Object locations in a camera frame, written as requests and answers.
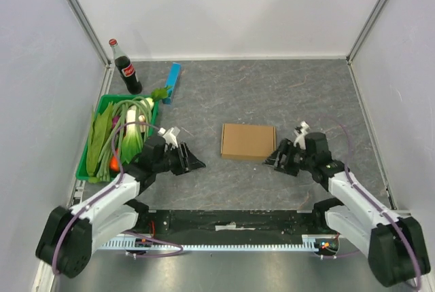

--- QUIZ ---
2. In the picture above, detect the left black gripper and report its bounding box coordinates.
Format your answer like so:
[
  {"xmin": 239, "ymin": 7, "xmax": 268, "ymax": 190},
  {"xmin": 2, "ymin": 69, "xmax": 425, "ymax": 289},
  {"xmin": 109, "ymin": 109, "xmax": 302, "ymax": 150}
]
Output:
[{"xmin": 154, "ymin": 141, "xmax": 205, "ymax": 175}]

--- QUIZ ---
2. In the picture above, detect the brown cardboard box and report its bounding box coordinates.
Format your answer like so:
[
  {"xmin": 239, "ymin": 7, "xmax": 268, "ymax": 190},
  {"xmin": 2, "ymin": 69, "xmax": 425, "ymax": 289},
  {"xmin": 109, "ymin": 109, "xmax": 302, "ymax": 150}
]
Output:
[{"xmin": 220, "ymin": 124, "xmax": 277, "ymax": 162}]

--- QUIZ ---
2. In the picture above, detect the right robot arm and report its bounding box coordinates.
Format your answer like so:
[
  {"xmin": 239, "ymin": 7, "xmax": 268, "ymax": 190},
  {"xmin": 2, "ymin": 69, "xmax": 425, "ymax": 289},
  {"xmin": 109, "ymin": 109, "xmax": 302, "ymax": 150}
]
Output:
[{"xmin": 264, "ymin": 126, "xmax": 431, "ymax": 289}]

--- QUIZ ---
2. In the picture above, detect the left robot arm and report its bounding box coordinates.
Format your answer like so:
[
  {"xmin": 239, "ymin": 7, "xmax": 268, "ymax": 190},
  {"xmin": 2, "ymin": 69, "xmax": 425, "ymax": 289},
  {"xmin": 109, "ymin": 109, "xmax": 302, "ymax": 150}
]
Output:
[{"xmin": 35, "ymin": 135, "xmax": 205, "ymax": 278}]

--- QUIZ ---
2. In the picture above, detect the white green bok choy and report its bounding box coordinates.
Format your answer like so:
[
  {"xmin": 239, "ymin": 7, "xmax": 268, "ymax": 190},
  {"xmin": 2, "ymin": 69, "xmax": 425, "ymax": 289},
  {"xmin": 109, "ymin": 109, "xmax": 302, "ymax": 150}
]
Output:
[{"xmin": 120, "ymin": 106, "xmax": 147, "ymax": 163}]

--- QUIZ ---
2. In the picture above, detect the white radish with leaves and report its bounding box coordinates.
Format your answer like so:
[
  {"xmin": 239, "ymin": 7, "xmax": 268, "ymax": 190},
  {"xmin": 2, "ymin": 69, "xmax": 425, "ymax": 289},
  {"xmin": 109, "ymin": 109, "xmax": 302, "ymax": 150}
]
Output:
[{"xmin": 141, "ymin": 86, "xmax": 172, "ymax": 109}]

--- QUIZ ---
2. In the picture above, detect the orange carrot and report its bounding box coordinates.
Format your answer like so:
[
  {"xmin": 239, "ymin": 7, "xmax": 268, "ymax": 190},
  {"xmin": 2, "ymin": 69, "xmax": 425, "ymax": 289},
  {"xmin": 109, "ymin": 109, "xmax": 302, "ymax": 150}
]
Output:
[{"xmin": 109, "ymin": 150, "xmax": 120, "ymax": 173}]

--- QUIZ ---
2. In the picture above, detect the purple eggplant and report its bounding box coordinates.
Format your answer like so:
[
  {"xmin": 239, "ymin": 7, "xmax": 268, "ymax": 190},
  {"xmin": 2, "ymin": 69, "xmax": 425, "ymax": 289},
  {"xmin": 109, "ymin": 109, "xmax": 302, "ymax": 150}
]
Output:
[{"xmin": 112, "ymin": 115, "xmax": 120, "ymax": 127}]

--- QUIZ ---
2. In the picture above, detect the green long beans bundle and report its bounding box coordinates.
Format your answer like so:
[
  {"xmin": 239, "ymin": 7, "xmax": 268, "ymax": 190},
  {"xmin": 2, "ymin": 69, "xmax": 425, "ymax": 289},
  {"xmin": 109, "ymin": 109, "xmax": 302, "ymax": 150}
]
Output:
[{"xmin": 85, "ymin": 96, "xmax": 157, "ymax": 183}]

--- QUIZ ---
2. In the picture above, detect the blue rectangular block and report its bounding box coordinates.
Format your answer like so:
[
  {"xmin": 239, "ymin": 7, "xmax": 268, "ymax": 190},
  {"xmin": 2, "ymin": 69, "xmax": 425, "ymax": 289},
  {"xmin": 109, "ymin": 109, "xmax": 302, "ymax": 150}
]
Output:
[{"xmin": 162, "ymin": 62, "xmax": 181, "ymax": 105}]

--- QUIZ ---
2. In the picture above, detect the green leafy vegetable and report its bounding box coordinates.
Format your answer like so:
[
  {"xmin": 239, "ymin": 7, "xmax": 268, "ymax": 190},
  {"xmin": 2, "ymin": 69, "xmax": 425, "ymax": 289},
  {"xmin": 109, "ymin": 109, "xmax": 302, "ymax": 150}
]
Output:
[{"xmin": 86, "ymin": 103, "xmax": 114, "ymax": 177}]

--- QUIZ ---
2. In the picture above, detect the cola glass bottle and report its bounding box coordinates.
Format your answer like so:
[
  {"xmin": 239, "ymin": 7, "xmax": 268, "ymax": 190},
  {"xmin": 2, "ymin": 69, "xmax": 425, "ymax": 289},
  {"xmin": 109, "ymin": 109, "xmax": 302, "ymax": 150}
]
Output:
[{"xmin": 109, "ymin": 39, "xmax": 142, "ymax": 95}]

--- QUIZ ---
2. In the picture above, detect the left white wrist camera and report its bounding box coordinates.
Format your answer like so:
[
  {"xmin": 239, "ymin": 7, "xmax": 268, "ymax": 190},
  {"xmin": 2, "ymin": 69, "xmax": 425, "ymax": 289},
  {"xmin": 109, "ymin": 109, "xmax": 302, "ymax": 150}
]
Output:
[{"xmin": 157, "ymin": 126, "xmax": 180, "ymax": 150}]

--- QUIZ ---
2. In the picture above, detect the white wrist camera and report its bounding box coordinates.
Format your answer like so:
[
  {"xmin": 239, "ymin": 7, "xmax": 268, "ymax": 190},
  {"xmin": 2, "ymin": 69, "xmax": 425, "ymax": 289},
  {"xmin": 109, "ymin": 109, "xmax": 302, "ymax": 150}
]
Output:
[
  {"xmin": 157, "ymin": 126, "xmax": 180, "ymax": 150},
  {"xmin": 293, "ymin": 121, "xmax": 310, "ymax": 150}
]

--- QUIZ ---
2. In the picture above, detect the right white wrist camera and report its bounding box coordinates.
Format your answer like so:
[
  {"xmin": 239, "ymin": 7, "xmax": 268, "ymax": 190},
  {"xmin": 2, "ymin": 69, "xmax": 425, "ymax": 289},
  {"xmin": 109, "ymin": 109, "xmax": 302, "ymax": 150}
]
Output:
[{"xmin": 293, "ymin": 121, "xmax": 310, "ymax": 150}]

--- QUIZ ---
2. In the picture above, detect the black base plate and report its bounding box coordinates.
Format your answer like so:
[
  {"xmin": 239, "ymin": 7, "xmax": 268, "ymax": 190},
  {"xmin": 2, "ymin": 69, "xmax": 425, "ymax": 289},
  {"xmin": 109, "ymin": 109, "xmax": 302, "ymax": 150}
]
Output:
[{"xmin": 133, "ymin": 210, "xmax": 336, "ymax": 245}]

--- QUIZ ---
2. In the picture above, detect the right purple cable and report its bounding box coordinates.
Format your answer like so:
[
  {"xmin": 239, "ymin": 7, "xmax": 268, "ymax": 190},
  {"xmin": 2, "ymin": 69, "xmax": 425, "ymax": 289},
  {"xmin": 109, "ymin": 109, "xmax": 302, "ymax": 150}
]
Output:
[{"xmin": 315, "ymin": 113, "xmax": 425, "ymax": 289}]

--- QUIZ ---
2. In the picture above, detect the purple cable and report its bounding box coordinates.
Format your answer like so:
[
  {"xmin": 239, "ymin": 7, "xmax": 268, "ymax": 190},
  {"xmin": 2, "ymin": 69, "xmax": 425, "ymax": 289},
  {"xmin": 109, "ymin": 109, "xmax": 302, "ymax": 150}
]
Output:
[
  {"xmin": 315, "ymin": 113, "xmax": 425, "ymax": 289},
  {"xmin": 50, "ymin": 122, "xmax": 184, "ymax": 276}
]

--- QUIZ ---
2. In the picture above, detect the blue slotted cable duct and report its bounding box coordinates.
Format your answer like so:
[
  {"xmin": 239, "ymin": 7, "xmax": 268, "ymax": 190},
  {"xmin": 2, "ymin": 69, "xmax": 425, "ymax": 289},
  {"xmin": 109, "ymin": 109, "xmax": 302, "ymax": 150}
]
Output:
[{"xmin": 101, "ymin": 234, "xmax": 322, "ymax": 251}]

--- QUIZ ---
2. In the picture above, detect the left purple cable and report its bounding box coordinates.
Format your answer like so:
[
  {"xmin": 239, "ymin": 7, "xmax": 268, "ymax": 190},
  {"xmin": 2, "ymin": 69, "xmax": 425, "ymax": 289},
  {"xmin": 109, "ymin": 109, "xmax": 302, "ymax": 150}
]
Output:
[{"xmin": 50, "ymin": 122, "xmax": 184, "ymax": 276}]

